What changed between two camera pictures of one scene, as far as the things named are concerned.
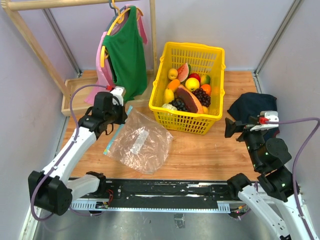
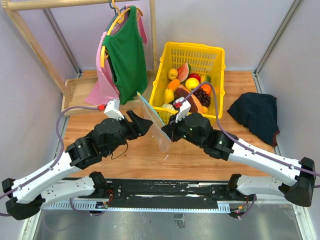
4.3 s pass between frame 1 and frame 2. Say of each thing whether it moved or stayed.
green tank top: stayed
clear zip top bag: moved
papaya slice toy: stayed
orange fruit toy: stayed
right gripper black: moved
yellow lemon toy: stayed
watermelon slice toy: stayed
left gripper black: moved
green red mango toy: stayed
